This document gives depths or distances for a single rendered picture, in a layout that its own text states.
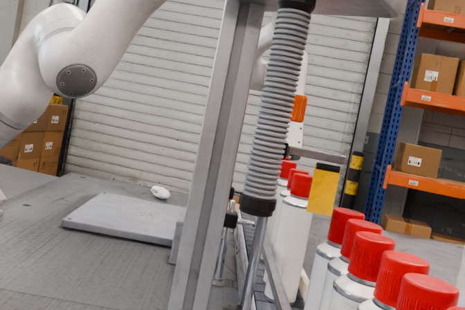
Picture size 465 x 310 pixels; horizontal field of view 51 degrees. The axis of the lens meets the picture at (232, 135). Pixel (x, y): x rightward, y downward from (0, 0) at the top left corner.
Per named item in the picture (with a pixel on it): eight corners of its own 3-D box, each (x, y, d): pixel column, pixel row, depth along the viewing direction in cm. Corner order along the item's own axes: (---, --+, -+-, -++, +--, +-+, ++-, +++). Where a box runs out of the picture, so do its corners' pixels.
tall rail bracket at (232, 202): (246, 289, 94) (263, 206, 93) (210, 282, 94) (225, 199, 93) (245, 283, 97) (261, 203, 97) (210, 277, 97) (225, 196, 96)
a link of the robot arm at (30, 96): (-21, 108, 91) (73, 27, 87) (-21, 55, 103) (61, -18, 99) (31, 138, 99) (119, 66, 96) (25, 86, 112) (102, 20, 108)
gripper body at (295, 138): (266, 99, 116) (259, 143, 113) (308, 106, 117) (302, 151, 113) (262, 109, 123) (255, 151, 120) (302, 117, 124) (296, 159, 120)
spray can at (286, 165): (283, 267, 96) (304, 165, 95) (257, 262, 96) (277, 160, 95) (280, 259, 101) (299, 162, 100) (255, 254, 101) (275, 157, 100)
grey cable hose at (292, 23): (275, 221, 44) (322, -13, 43) (237, 213, 44) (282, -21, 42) (272, 212, 47) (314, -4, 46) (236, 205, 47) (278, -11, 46)
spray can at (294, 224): (297, 308, 76) (323, 180, 75) (264, 302, 76) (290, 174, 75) (293, 295, 81) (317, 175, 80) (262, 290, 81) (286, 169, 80)
